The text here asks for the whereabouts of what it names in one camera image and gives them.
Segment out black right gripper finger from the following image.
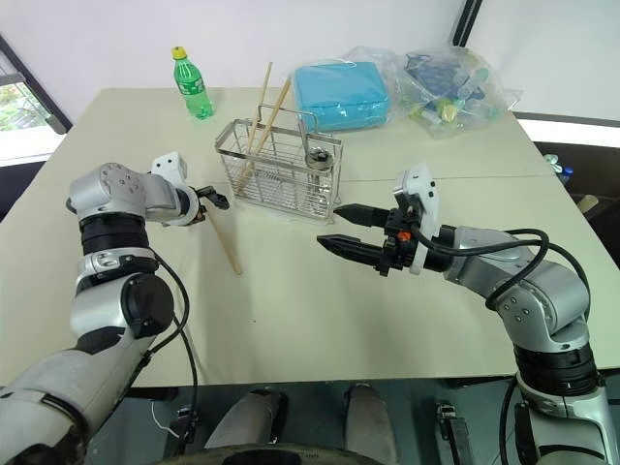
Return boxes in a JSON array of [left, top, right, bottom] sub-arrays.
[[335, 202, 389, 230], [316, 233, 386, 268]]

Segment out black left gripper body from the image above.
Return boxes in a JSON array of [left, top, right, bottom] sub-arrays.
[[187, 186, 210, 227]]

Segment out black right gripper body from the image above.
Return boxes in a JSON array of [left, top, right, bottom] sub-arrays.
[[378, 205, 423, 278]]

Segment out wooden chopstick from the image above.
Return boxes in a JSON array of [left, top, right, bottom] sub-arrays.
[[233, 61, 274, 197], [236, 77, 294, 191], [204, 206, 244, 276]]

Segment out metal spoon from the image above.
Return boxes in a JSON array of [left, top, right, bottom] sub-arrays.
[[295, 109, 335, 195]]

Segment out green plastic soda bottle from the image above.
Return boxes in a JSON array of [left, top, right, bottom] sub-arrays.
[[170, 46, 216, 121]]

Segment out blue fabric case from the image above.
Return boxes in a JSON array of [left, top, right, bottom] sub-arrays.
[[293, 59, 393, 135]]

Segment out clear plastic bag of items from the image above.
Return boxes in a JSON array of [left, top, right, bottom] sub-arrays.
[[344, 45, 525, 142]]

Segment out grey rounded shape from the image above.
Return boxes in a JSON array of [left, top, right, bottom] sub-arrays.
[[344, 382, 391, 464], [204, 388, 290, 450]]

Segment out small clear bottle blue cap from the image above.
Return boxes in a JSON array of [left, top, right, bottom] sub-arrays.
[[542, 153, 575, 186]]

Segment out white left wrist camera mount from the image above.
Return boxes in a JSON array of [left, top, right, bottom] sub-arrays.
[[150, 151, 189, 186]]

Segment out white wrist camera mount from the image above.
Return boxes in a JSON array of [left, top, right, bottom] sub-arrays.
[[392, 163, 443, 276], [150, 151, 189, 186]]

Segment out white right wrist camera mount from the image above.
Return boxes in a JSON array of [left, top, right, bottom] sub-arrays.
[[392, 163, 443, 276]]

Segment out metal wire basket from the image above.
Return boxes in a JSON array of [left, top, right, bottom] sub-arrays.
[[215, 103, 345, 225]]

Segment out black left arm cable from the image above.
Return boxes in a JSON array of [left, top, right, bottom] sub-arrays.
[[139, 247, 202, 450]]

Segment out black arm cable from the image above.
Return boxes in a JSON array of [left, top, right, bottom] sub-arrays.
[[409, 227, 556, 312], [139, 247, 202, 450]]

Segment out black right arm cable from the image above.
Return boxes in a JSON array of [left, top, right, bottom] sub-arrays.
[[409, 227, 556, 312]]

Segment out black floor bracket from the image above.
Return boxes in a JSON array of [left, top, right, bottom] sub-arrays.
[[434, 400, 474, 465], [174, 405, 201, 445]]

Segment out dark window frame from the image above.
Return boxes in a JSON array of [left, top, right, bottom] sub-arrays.
[[0, 32, 73, 136]]

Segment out thin white cable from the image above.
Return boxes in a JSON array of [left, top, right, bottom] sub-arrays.
[[149, 399, 181, 440]]

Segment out black diagonal frame bar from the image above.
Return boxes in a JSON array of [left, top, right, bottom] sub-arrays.
[[451, 0, 483, 48]]

